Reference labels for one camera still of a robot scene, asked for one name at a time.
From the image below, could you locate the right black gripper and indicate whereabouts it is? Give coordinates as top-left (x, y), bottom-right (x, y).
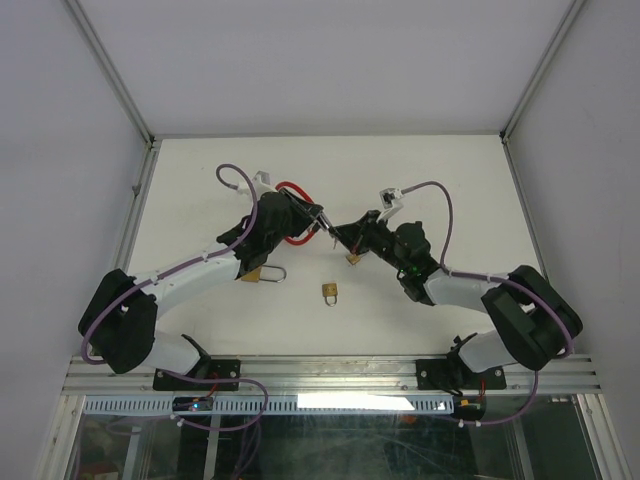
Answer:
top-left (329, 209), bottom-right (409, 274)

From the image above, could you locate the silver key bunch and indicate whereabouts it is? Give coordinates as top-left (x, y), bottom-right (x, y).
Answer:
top-left (324, 227), bottom-right (338, 250)

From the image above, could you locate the red cable lock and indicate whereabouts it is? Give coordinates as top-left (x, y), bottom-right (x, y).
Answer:
top-left (276, 181), bottom-right (323, 247)

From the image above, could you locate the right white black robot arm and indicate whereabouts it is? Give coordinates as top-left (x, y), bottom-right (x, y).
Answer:
top-left (329, 210), bottom-right (583, 387)

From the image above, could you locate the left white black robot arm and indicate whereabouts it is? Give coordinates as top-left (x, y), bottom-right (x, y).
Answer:
top-left (78, 190), bottom-right (323, 389)

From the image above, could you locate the small brass padlock long shackle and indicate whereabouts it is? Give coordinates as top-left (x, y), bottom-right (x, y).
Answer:
top-left (345, 254), bottom-right (363, 266)

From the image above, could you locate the large brass padlock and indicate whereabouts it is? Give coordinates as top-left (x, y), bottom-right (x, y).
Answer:
top-left (240, 265), bottom-right (287, 283)

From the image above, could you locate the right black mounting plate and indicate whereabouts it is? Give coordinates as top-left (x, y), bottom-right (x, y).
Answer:
top-left (415, 357), bottom-right (507, 393)

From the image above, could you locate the black mounting plate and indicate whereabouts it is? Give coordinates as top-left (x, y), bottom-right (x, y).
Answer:
top-left (152, 357), bottom-right (241, 393)
top-left (415, 357), bottom-right (507, 393)

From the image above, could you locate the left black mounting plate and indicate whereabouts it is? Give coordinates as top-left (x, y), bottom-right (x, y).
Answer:
top-left (152, 357), bottom-right (241, 393)

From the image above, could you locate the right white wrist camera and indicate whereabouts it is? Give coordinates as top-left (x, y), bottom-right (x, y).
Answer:
top-left (377, 188), bottom-right (404, 222)

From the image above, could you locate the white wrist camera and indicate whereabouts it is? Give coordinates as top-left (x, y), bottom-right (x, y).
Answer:
top-left (377, 188), bottom-right (404, 222)
top-left (236, 171), bottom-right (276, 199)

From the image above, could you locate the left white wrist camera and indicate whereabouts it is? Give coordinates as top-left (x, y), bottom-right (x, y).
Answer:
top-left (236, 171), bottom-right (276, 199)

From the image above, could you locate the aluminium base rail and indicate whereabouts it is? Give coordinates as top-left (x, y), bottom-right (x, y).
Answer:
top-left (62, 355), bottom-right (601, 396)

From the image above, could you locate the white slotted cable duct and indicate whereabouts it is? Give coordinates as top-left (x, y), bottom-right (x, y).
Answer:
top-left (84, 393), bottom-right (454, 417)

